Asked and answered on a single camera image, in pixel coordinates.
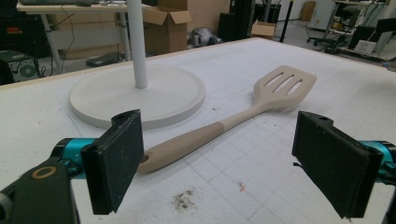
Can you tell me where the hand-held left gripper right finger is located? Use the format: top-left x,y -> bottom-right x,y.
291,110 -> 396,219

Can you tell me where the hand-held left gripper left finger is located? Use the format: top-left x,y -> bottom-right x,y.
50,108 -> 146,216

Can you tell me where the beige slotted spatula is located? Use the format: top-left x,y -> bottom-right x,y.
136,64 -> 318,175

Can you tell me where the white round stand base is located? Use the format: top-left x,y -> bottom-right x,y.
68,0 -> 207,131

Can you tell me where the flat black device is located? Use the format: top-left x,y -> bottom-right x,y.
86,51 -> 125,68

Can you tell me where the black office chair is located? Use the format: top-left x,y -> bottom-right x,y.
306,32 -> 348,54

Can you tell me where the black computer case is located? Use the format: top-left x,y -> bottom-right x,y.
0,49 -> 43,85

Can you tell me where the large open cardboard box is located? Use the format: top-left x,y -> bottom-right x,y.
143,6 -> 193,56

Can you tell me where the thin black pole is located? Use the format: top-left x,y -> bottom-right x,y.
278,0 -> 295,44

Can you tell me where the small cardboard box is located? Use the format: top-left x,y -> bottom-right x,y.
250,20 -> 277,40

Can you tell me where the grey rounded machine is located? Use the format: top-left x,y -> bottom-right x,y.
187,26 -> 222,49

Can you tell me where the wooden desk with white legs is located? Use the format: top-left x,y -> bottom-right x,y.
16,0 -> 153,76

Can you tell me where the black cabinet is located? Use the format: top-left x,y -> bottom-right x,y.
218,0 -> 256,43

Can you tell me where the tall brown cardboard panel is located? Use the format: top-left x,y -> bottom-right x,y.
157,0 -> 232,34

